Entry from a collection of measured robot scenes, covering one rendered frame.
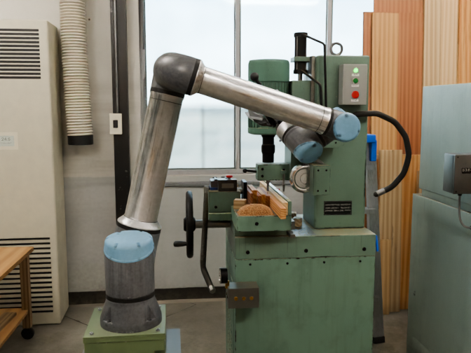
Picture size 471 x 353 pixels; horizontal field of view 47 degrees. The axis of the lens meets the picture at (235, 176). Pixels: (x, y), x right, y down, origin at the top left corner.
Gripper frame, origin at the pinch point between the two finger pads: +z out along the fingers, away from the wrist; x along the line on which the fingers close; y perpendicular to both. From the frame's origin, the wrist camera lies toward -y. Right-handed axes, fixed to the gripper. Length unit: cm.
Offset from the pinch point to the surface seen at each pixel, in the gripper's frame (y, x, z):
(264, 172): -31.7, 13.9, -3.4
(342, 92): -15.4, -29.3, -6.7
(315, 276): -53, 23, -45
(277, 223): -25.9, 22.7, -32.1
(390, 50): -113, -104, 83
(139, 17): -39, 14, 167
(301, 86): -13.6, -19.1, 7.3
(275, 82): -6.5, -11.0, 11.0
